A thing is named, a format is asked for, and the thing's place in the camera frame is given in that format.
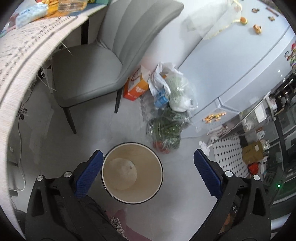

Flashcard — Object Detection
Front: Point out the round beige trash bin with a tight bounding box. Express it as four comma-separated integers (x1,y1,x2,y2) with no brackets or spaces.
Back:
101,142,164,205

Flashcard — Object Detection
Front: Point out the clear bag of green vegetables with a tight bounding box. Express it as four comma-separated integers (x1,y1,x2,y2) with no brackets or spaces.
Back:
147,107,191,154

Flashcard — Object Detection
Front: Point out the white mesh bag on fridge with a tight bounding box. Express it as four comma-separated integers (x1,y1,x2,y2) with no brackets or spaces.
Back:
185,1,243,40

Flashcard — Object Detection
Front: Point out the blue white tissue pack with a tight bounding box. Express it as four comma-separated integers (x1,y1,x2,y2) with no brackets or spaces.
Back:
16,2,49,29

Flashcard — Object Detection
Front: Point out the grey upholstered chair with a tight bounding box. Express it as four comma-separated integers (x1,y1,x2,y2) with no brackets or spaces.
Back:
51,1,184,133

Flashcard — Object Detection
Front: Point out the white plastic grocery bag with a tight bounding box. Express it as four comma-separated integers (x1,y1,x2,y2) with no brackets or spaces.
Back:
148,62,198,113

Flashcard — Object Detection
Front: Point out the white refrigerator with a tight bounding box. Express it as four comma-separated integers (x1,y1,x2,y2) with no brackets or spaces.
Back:
180,1,295,138

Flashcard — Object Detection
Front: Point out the clear plastic water jug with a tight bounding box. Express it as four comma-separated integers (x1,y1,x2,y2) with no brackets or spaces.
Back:
58,0,88,13

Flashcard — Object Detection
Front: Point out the brown cardboard box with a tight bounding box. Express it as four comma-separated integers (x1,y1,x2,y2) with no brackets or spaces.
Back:
242,141,264,165

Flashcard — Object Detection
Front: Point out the orange white carton box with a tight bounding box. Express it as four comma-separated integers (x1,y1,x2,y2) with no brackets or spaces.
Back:
123,65,151,101

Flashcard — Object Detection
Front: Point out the patterned pink tablecloth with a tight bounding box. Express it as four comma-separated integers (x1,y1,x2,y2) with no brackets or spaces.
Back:
0,15,90,218

